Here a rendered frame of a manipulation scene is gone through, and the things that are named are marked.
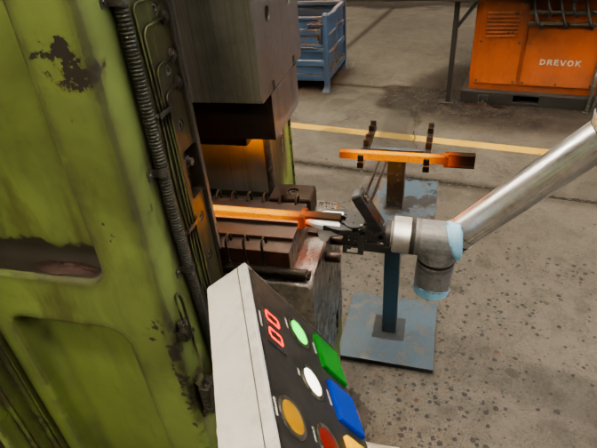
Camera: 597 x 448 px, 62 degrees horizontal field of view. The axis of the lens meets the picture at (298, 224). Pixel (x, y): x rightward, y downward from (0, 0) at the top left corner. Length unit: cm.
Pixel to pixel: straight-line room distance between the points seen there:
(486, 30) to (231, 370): 417
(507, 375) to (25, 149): 190
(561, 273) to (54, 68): 248
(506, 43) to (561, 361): 294
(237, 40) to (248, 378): 56
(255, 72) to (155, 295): 43
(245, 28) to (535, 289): 209
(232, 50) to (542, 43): 388
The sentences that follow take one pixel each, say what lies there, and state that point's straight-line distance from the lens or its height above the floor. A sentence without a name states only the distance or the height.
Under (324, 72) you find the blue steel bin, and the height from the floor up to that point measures 19.
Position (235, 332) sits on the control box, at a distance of 71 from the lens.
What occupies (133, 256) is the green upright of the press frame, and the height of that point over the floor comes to 120.
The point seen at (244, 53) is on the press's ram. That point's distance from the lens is 91.
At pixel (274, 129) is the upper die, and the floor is 129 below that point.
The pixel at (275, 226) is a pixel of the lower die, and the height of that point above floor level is 99.
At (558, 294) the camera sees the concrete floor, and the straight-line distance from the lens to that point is 267.
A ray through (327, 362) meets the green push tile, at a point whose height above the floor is 103.
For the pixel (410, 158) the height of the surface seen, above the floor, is 94.
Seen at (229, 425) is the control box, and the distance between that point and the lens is 63.
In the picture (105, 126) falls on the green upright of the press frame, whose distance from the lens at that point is 76.
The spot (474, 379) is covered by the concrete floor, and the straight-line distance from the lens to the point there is 220.
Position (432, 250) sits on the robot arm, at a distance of 120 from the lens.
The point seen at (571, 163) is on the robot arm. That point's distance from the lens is 121.
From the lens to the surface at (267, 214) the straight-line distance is 125.
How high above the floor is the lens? 169
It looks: 34 degrees down
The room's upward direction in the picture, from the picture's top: 5 degrees counter-clockwise
